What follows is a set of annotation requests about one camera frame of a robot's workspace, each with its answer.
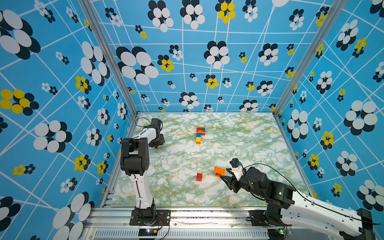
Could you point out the orange long lego plate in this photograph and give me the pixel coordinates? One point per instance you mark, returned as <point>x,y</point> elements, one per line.
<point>219,171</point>

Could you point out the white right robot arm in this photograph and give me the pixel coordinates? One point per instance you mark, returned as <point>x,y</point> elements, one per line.
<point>287,206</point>

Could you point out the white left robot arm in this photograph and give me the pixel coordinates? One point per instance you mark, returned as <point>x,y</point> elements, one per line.
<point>135,161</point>

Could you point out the left aluminium corner post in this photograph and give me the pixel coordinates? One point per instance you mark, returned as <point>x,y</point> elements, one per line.
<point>102,41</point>

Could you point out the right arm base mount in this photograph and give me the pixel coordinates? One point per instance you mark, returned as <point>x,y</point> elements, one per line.
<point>260,218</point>

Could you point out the right aluminium corner post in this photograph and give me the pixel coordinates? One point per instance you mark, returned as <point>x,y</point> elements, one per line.
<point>323,31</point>

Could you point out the red square lego brick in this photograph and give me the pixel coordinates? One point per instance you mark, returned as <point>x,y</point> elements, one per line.
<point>199,177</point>

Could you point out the aluminium corner post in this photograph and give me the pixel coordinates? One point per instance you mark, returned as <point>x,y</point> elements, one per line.
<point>102,41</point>
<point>323,31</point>

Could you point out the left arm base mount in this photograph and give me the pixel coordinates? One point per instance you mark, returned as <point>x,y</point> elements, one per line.
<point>149,218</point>

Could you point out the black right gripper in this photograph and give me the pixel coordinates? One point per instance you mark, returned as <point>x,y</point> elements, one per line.
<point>232,181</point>

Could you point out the yellow lego brick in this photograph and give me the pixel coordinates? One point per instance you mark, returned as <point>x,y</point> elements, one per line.
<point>198,140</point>

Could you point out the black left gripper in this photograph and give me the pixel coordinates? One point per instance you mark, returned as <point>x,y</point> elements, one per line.
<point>161,141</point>

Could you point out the aluminium front rail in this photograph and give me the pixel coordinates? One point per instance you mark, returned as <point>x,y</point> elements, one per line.
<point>191,224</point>

